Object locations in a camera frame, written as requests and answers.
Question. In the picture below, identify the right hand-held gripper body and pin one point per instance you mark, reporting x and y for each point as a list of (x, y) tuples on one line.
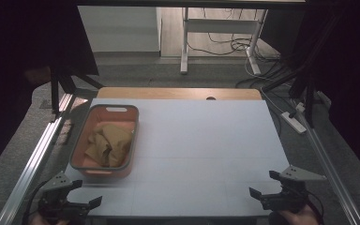
[(289, 197)]

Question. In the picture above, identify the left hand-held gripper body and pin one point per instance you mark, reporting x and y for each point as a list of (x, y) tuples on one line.
[(56, 203)]

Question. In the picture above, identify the orange basket with grey rim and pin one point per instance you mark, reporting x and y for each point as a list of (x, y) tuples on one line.
[(84, 162)]

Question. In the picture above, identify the tan cloth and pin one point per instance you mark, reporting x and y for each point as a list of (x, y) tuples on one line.
[(111, 145)]

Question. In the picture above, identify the person's left hand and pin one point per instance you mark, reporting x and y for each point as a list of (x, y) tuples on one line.
[(45, 222)]

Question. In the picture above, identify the person's right hand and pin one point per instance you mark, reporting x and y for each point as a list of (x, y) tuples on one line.
[(303, 217)]

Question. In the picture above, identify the white power strip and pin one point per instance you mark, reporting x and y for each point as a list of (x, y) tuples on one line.
[(293, 122)]

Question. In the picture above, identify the white table mat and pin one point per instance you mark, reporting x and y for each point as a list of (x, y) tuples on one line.
[(206, 140)]

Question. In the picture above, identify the black metal stand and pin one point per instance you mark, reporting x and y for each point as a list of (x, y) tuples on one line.
[(308, 103)]

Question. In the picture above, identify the black tripod stand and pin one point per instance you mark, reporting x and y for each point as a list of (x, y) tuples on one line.
[(55, 90)]

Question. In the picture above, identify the black curtain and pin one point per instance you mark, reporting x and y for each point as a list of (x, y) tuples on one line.
[(347, 78), (22, 47)]

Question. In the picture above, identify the aluminium rail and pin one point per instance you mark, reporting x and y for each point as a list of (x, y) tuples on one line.
[(328, 162), (31, 168)]

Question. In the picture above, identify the white desk frame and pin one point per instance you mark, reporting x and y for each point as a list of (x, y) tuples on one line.
[(218, 25)]

